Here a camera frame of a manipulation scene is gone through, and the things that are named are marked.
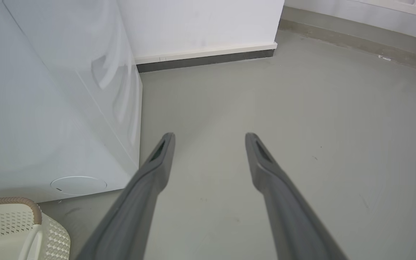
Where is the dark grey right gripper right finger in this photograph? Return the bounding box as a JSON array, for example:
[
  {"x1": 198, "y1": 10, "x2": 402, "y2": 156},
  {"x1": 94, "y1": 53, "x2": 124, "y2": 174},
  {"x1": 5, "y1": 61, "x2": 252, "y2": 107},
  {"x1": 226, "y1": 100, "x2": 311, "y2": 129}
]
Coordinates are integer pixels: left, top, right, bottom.
[{"x1": 245, "y1": 132, "x2": 349, "y2": 260}]

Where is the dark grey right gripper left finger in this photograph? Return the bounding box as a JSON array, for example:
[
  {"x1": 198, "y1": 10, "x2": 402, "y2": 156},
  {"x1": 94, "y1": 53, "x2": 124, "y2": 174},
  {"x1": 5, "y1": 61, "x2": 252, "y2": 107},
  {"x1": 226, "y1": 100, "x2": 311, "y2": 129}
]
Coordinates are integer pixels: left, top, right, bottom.
[{"x1": 75, "y1": 132, "x2": 176, "y2": 260}]

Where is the cream perforated laundry basket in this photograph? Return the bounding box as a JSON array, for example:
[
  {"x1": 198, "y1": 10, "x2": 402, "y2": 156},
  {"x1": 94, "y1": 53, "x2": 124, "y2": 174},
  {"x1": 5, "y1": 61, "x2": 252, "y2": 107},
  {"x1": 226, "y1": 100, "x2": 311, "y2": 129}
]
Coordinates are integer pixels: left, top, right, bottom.
[{"x1": 0, "y1": 197, "x2": 71, "y2": 260}]

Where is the white washing machine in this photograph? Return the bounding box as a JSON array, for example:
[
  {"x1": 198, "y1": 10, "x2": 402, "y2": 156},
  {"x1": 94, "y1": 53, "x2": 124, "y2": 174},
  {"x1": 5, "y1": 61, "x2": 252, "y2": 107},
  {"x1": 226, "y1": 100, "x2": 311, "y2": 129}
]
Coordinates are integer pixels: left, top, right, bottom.
[{"x1": 0, "y1": 0, "x2": 143, "y2": 203}]

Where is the white skirting board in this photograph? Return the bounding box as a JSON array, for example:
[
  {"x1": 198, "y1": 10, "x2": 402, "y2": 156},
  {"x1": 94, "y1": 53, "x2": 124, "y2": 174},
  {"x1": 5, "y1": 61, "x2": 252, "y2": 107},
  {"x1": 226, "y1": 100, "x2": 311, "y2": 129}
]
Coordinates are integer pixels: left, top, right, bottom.
[{"x1": 135, "y1": 42, "x2": 278, "y2": 65}]

